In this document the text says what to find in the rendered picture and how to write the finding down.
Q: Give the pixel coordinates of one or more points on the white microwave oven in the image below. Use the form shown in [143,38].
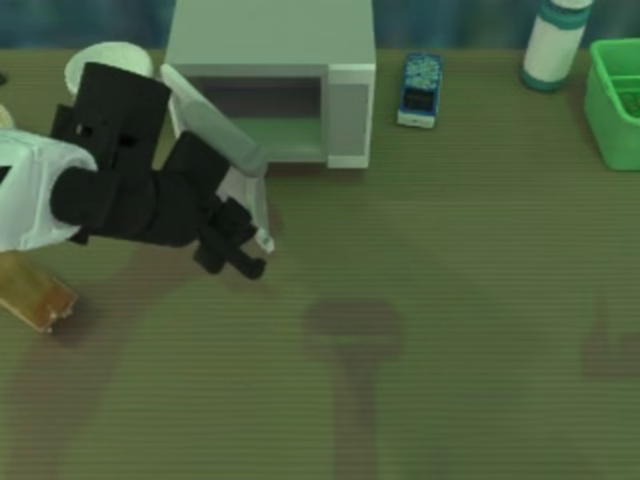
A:
[280,55]

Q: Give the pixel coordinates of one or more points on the white bottle with teal bands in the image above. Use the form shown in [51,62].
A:
[550,47]

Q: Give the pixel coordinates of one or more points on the brown wooden block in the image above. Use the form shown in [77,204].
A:
[35,290]

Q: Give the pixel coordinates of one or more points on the blue and white box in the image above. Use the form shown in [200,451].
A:
[419,92]

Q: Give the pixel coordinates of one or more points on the green plastic bin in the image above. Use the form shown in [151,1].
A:
[612,100]

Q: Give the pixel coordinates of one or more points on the white round cup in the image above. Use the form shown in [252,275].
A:
[112,55]

